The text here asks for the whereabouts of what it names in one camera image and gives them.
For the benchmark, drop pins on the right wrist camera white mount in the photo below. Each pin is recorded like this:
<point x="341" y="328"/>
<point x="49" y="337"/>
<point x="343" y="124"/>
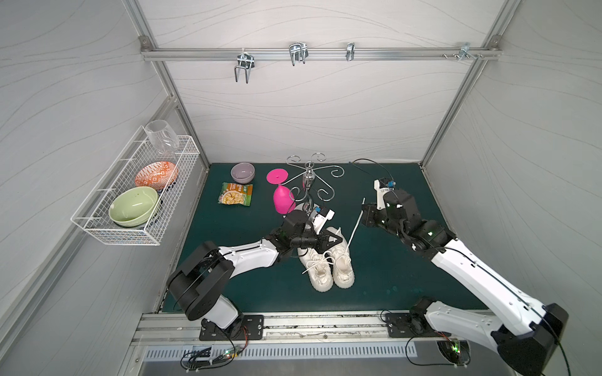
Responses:
<point x="382" y="186"/>

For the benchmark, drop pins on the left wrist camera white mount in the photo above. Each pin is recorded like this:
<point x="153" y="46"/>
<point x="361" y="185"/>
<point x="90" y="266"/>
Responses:
<point x="319" y="216"/>

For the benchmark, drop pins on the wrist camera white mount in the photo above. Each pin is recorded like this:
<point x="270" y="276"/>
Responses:
<point x="319" y="216"/>
<point x="382" y="186"/>

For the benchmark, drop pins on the orange patterned bowl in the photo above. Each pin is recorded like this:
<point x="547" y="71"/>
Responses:
<point x="157" y="175"/>

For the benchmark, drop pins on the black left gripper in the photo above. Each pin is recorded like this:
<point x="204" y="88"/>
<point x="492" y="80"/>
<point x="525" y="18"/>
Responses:
<point x="317" y="237"/>

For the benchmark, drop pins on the clear drinking glass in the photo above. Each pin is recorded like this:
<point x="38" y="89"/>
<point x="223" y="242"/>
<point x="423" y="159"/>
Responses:
<point x="162" y="136"/>

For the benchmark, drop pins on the pink plastic wine glass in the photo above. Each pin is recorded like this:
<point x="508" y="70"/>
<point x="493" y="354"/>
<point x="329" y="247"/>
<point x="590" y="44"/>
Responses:
<point x="283" y="198"/>

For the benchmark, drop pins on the aluminium crossbar rail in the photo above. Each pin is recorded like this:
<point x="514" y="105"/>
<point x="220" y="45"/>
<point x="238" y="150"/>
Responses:
<point x="336" y="54"/>

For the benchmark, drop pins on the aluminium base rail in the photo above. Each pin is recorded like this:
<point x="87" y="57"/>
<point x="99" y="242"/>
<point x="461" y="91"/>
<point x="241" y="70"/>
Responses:
<point x="170" y="329"/>

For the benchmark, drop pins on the metal hook bracket right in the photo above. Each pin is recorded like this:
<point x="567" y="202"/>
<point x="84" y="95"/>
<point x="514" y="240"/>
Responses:
<point x="464" y="53"/>

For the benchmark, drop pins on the chrome glass holder stand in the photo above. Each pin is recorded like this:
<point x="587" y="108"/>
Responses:
<point x="302" y="195"/>

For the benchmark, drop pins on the white wire wall basket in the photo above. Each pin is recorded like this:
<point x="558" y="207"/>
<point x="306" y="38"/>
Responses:
<point x="92" y="216"/>

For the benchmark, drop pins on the green dark table mat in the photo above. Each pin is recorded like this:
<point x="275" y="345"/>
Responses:
<point x="388" y="275"/>

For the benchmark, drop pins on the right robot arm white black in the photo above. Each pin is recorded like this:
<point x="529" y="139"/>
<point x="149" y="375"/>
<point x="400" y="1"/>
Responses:
<point x="523" y="331"/>

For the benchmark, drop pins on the small metal hook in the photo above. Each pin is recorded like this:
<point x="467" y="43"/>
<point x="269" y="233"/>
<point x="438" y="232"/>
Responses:
<point x="350" y="51"/>

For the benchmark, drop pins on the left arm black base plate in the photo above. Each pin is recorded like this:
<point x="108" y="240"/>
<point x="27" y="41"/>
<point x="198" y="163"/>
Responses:
<point x="246" y="327"/>

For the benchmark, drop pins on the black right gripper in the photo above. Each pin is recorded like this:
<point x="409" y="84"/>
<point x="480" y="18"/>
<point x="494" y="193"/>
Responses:
<point x="382" y="218"/>

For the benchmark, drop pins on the white shoelace of shoe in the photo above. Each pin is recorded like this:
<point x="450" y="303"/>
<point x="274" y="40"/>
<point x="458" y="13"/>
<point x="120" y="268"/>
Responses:
<point x="320" y="264"/>
<point x="355" y="230"/>

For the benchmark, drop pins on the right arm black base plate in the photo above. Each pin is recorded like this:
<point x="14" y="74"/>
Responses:
<point x="406" y="325"/>

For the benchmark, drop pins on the metal double hook middle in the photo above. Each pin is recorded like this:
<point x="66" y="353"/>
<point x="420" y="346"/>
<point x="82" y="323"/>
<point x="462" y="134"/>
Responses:
<point x="298" y="52"/>

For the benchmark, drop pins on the metal double hook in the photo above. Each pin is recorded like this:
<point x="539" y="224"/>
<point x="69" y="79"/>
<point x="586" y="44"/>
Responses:
<point x="245" y="64"/>
<point x="298" y="52"/>

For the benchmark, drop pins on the metal double hook left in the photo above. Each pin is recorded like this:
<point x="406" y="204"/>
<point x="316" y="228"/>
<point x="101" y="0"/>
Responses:
<point x="245" y="64"/>

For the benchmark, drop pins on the lilac ceramic bowl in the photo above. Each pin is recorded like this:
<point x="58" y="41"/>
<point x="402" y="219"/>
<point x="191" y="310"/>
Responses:
<point x="243" y="173"/>

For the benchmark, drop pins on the white knit sneaker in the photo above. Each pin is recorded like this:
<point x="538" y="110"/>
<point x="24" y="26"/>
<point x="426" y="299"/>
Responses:
<point x="343" y="273"/>
<point x="320" y="283"/>

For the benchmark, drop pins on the green ceramic bowl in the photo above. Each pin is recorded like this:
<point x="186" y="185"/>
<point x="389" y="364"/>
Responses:
<point x="134" y="207"/>

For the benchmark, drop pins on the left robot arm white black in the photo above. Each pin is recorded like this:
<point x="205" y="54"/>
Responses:
<point x="197" y="285"/>

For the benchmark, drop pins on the green snack packet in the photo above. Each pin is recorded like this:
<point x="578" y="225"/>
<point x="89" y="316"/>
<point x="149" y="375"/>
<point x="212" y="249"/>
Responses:
<point x="235" y="194"/>

